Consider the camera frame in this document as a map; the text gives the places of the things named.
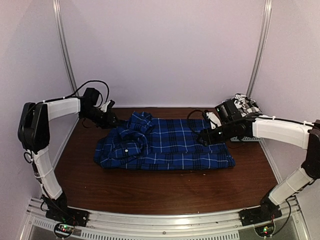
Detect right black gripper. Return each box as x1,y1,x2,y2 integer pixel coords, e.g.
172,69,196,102
197,121,236,147

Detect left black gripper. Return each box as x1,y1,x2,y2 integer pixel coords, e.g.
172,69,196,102
79,106,122,129

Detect blue plaid long sleeve shirt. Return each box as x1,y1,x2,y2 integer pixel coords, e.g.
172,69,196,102
93,111,236,171

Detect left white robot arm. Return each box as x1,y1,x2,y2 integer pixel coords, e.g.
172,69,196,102
17,87,120,200

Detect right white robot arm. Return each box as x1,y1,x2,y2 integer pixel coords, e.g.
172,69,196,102
198,98,320,221

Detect light blue perforated basket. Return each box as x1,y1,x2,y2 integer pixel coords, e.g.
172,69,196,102
230,136,262,143

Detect black white checked shirt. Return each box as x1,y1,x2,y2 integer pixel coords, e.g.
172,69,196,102
229,93,263,117

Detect right circuit board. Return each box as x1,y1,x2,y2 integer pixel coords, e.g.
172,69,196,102
254,224,275,238

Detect circuit board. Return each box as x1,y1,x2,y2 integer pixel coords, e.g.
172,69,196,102
254,224,275,238
53,222,75,238

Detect left circuit board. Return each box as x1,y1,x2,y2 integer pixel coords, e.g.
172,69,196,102
53,222,75,238

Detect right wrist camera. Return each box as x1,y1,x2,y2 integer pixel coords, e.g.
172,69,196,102
205,111,222,130

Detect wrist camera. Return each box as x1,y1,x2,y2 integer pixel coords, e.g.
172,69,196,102
205,111,222,130
100,99,115,113

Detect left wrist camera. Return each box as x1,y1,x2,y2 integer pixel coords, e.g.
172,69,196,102
100,99,115,113

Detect right black cable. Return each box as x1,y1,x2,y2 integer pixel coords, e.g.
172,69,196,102
186,109,208,137

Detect black cable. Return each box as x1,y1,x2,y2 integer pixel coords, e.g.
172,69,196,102
69,79,111,107
186,109,208,137

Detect left black cable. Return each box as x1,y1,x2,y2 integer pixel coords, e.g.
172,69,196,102
69,79,111,107

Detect front aluminium rail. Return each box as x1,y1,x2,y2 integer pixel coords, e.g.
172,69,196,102
23,197,305,240

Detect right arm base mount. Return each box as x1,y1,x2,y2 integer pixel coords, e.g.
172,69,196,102
238,195,283,226

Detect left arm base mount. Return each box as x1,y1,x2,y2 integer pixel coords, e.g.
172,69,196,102
42,192,89,227

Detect left aluminium frame post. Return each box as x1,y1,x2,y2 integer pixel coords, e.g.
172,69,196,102
52,0,77,92

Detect aluminium frame post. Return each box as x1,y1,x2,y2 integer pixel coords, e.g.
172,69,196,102
246,0,273,97
52,0,77,92

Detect right aluminium frame post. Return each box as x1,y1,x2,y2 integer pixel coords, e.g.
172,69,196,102
246,0,273,97

